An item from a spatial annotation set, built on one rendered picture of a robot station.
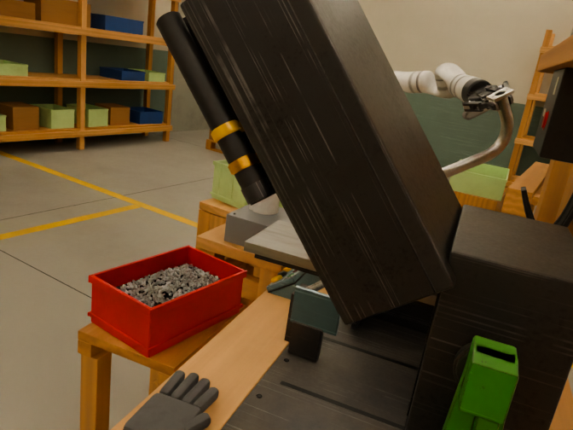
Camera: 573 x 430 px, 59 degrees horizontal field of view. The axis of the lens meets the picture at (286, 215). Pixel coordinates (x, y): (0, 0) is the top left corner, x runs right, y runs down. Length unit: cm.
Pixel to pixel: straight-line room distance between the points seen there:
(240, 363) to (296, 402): 14
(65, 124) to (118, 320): 551
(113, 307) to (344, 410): 57
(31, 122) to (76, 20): 128
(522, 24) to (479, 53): 64
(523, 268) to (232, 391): 51
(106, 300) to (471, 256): 81
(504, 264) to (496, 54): 750
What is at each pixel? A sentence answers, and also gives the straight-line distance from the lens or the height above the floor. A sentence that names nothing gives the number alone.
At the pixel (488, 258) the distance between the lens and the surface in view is 72.
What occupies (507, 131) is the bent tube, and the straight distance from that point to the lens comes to 143.
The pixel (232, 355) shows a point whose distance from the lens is 101.
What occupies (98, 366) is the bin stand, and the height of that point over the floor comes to 72.
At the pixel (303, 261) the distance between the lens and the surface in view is 88.
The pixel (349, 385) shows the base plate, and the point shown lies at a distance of 98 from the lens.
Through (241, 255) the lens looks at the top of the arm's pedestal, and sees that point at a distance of 162.
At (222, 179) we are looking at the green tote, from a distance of 227.
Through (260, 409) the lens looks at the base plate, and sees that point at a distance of 89.
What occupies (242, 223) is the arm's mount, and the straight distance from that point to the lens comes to 162.
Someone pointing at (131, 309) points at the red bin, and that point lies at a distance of 116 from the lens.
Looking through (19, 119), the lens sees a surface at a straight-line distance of 632.
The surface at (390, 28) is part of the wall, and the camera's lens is 862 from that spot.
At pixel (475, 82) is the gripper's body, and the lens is 150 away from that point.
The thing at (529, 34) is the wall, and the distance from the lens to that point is 813.
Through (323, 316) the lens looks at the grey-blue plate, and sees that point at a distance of 98.
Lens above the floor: 146
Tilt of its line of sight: 17 degrees down
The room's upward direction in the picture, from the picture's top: 8 degrees clockwise
